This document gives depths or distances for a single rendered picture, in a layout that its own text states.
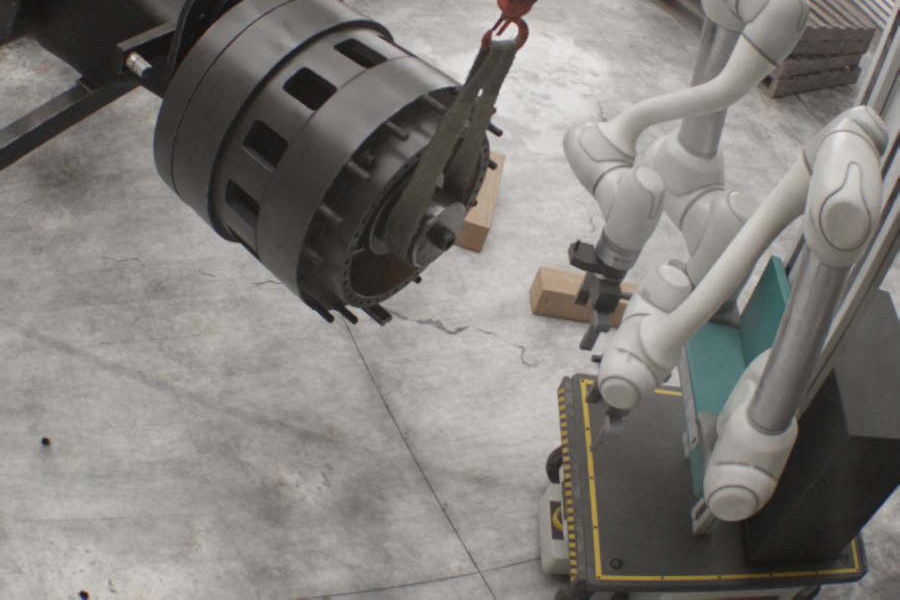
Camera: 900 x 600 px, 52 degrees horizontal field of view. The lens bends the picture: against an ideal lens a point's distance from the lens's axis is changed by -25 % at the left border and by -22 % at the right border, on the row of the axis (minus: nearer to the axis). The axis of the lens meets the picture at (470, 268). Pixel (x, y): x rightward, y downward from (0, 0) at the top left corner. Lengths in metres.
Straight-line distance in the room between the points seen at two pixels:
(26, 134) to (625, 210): 1.49
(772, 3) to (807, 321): 0.70
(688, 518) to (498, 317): 1.07
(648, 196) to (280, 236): 0.68
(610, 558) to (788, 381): 0.83
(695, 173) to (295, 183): 0.89
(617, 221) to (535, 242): 1.48
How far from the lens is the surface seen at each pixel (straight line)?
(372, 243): 2.20
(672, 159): 2.49
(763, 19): 2.13
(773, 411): 1.86
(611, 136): 2.29
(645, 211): 2.20
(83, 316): 3.06
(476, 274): 3.50
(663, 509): 2.64
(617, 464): 2.68
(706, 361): 2.42
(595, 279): 2.34
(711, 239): 2.42
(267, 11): 2.25
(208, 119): 2.18
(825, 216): 1.57
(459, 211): 2.20
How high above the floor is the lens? 2.20
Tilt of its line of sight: 39 degrees down
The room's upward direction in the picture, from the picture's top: 21 degrees clockwise
